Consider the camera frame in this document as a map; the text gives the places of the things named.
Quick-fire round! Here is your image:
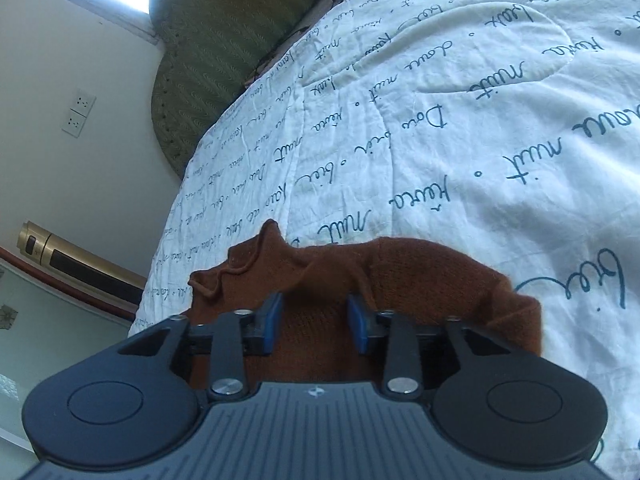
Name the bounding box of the green padded headboard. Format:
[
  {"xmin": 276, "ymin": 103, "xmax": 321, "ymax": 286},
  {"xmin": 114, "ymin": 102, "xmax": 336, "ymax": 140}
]
[{"xmin": 149, "ymin": 0, "xmax": 352, "ymax": 181}]

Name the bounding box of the white printed blanket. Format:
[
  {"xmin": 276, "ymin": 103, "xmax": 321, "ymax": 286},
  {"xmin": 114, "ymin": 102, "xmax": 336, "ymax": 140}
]
[{"xmin": 127, "ymin": 0, "xmax": 640, "ymax": 480}]

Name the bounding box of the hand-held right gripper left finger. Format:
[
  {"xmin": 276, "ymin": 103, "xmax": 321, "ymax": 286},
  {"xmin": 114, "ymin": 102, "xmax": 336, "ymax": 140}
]
[{"xmin": 117, "ymin": 292, "xmax": 285, "ymax": 402}]

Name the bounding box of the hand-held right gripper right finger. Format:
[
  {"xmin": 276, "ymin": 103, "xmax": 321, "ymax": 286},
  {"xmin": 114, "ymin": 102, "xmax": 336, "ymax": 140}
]
[{"xmin": 347, "ymin": 294, "xmax": 518, "ymax": 402}]

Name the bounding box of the brown knit sweater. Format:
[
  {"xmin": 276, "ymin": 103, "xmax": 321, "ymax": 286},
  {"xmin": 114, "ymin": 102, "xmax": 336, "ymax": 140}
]
[{"xmin": 190, "ymin": 219, "xmax": 544, "ymax": 392}]

